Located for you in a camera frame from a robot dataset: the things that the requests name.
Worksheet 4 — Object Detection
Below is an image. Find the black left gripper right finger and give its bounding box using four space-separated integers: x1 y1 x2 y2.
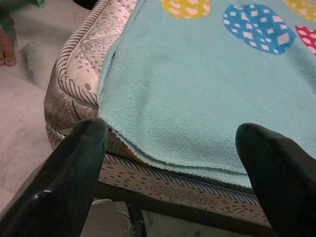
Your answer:
235 122 316 237

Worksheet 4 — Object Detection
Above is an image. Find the teal blanket with colourful patches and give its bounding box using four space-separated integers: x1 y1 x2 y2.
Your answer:
97 0 316 189

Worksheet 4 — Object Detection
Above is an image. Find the person's bare leg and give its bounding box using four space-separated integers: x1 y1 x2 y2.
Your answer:
0 24 17 67

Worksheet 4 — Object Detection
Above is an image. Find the grey quilted mattress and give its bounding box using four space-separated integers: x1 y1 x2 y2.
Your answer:
43 0 272 227

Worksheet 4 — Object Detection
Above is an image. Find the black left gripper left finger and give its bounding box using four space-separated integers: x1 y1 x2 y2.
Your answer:
0 118 109 237

